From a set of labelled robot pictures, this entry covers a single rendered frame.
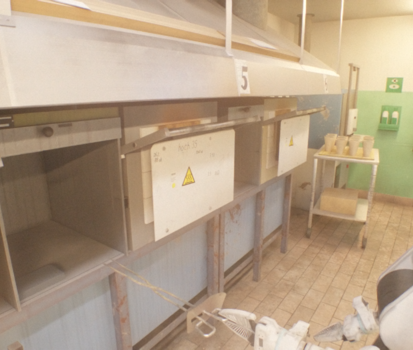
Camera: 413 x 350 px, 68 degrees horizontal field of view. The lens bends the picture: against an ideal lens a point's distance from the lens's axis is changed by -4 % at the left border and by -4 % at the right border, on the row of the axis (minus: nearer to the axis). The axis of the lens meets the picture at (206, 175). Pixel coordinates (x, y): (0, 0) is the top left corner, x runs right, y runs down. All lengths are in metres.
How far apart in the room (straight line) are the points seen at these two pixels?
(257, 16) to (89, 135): 1.81
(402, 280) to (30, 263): 1.31
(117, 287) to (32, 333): 0.36
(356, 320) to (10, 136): 1.25
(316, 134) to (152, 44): 3.30
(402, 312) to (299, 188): 3.52
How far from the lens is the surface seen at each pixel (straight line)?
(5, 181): 1.73
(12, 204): 1.76
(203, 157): 1.47
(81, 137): 1.14
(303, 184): 4.27
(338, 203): 3.51
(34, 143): 1.06
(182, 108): 1.52
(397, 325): 0.89
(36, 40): 0.77
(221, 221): 1.97
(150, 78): 0.94
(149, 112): 1.36
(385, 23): 5.00
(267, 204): 2.70
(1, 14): 0.78
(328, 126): 4.05
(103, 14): 0.92
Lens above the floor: 1.53
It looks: 15 degrees down
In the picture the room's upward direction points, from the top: straight up
